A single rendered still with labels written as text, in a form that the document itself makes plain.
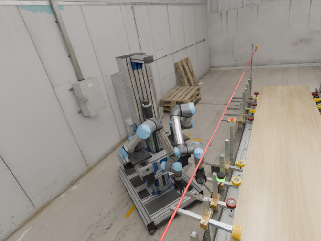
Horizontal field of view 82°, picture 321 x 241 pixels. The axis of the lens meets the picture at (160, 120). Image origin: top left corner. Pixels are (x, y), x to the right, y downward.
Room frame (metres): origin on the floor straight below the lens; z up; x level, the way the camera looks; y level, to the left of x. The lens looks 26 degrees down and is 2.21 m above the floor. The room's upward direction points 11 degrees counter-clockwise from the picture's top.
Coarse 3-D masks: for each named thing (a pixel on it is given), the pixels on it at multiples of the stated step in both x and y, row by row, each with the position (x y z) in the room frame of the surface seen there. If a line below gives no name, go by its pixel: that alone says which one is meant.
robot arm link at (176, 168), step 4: (172, 164) 1.26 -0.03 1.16; (176, 164) 1.23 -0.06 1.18; (180, 164) 1.22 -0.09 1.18; (172, 168) 1.23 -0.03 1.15; (176, 168) 1.20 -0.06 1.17; (180, 168) 1.20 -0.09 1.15; (172, 172) 1.23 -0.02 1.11; (176, 172) 1.20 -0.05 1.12; (180, 172) 1.20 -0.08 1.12; (176, 176) 1.21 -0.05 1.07; (180, 176) 1.20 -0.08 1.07
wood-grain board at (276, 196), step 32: (288, 96) 2.70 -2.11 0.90; (256, 128) 1.96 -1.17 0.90; (288, 128) 1.83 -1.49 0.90; (320, 128) 1.72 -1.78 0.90; (256, 160) 1.40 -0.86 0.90; (288, 160) 1.32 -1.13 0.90; (320, 160) 1.25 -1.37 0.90; (256, 192) 1.04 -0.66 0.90; (288, 192) 0.99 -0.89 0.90; (320, 192) 0.94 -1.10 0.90; (256, 224) 0.79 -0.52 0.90; (288, 224) 0.75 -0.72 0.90; (320, 224) 0.71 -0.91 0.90
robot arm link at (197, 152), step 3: (195, 150) 1.16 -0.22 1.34; (198, 150) 1.15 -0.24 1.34; (201, 150) 1.15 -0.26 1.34; (195, 153) 1.13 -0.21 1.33; (198, 153) 1.12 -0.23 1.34; (201, 153) 1.12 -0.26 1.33; (195, 156) 1.13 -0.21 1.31; (198, 156) 1.12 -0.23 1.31; (201, 156) 1.12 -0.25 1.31; (195, 159) 1.13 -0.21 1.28; (198, 159) 1.12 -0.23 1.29; (195, 162) 1.14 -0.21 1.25; (198, 162) 1.12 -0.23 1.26; (201, 162) 1.12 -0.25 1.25
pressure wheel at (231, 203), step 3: (228, 198) 1.03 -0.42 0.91; (231, 198) 1.02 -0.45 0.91; (228, 201) 1.01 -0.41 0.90; (231, 201) 1.00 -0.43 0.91; (234, 201) 1.00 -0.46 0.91; (228, 204) 0.98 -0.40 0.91; (231, 204) 0.98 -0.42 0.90; (234, 204) 0.97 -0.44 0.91; (228, 207) 0.97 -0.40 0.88; (231, 207) 0.96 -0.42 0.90; (234, 207) 0.96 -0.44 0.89; (231, 210) 0.99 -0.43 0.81
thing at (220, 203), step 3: (186, 192) 1.21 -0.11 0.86; (189, 192) 1.21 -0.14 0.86; (186, 195) 1.19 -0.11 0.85; (189, 195) 1.18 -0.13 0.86; (192, 195) 1.17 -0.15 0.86; (195, 198) 1.15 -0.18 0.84; (198, 198) 1.13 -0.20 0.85; (201, 198) 1.12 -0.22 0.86; (210, 198) 1.10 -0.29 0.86; (210, 201) 1.07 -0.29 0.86; (219, 201) 1.06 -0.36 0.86; (219, 204) 1.03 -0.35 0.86; (222, 204) 1.02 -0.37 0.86; (225, 204) 1.02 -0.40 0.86; (225, 207) 1.01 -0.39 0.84
